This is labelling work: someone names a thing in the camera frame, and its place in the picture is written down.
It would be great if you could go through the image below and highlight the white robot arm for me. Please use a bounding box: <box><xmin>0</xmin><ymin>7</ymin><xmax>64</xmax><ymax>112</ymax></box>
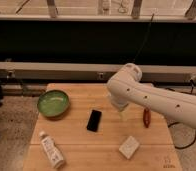
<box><xmin>106</xmin><ymin>63</ymin><xmax>196</xmax><ymax>129</ymax></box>

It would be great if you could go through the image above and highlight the white sponge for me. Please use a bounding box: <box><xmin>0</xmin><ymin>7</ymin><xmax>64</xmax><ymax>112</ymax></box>
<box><xmin>119</xmin><ymin>136</ymin><xmax>140</xmax><ymax>159</ymax></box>

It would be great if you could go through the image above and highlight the red-brown sausage toy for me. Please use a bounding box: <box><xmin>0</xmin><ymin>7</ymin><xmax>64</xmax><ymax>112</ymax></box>
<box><xmin>143</xmin><ymin>108</ymin><xmax>151</xmax><ymax>128</ymax></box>

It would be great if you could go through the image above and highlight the green bowl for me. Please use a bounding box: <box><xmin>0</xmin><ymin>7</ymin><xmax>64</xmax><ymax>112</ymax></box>
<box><xmin>37</xmin><ymin>90</ymin><xmax>70</xmax><ymax>118</ymax></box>

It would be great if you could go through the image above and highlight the white plastic bottle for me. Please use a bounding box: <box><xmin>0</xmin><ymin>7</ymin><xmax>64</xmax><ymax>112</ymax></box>
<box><xmin>39</xmin><ymin>131</ymin><xmax>65</xmax><ymax>169</ymax></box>

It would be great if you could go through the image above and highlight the black hanging cable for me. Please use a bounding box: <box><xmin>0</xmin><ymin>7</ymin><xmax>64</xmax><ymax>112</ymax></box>
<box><xmin>132</xmin><ymin>13</ymin><xmax>156</xmax><ymax>64</ymax></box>

